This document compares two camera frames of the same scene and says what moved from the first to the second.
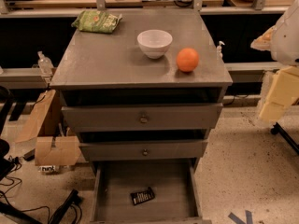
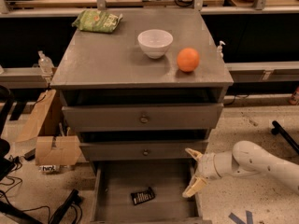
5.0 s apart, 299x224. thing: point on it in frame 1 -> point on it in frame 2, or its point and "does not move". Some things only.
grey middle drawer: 103,151 does not move
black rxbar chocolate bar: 139,197 does not move
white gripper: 287,39 -> 206,166
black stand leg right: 277,129 does not move
